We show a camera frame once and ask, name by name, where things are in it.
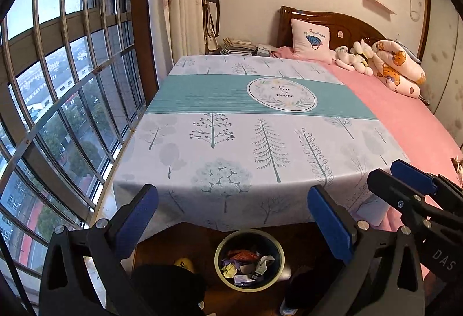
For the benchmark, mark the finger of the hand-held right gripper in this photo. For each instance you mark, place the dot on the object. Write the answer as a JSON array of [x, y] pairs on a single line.
[[412, 175], [394, 193]]

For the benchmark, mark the small yellow object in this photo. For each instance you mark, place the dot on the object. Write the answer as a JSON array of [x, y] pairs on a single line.
[[184, 263]]

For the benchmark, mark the stack of books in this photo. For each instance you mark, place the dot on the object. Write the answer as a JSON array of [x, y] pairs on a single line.
[[238, 46]]

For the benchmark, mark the white paper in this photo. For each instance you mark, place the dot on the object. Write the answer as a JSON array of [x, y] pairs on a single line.
[[264, 263]]

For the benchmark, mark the short pink wall shelf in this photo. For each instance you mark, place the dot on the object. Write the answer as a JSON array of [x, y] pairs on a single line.
[[379, 4]]

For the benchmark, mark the orange bear print cushion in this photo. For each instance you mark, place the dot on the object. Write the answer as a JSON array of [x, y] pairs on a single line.
[[398, 66]]

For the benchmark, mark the cream curtain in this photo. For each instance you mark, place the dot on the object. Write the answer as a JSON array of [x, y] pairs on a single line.
[[184, 5]]

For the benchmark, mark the pink embroidered pillow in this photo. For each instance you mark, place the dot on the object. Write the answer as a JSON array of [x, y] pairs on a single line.
[[311, 41]]

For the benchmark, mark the black slipper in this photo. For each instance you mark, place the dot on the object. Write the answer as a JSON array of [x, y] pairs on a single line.
[[307, 287], [166, 287]]

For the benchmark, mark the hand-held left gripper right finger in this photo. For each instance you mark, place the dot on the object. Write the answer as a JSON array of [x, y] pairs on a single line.
[[331, 225]]

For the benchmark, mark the metal window grille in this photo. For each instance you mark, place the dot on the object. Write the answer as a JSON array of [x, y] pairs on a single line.
[[54, 92]]

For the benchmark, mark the wooden headboard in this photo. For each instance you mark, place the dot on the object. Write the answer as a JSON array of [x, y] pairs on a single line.
[[356, 27]]

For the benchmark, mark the white yellow plush toy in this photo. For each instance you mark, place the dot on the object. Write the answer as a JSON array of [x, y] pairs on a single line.
[[363, 55]]

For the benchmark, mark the tree printed tablecloth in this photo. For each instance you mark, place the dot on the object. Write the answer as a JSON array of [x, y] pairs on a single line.
[[224, 135]]

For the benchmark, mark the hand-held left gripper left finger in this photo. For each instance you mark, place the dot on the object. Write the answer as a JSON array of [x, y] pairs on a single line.
[[139, 220]]

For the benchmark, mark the pink blanket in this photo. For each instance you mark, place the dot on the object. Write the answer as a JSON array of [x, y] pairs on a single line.
[[408, 121]]

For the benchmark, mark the dark trash bin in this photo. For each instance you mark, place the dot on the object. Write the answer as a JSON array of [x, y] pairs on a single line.
[[275, 265]]

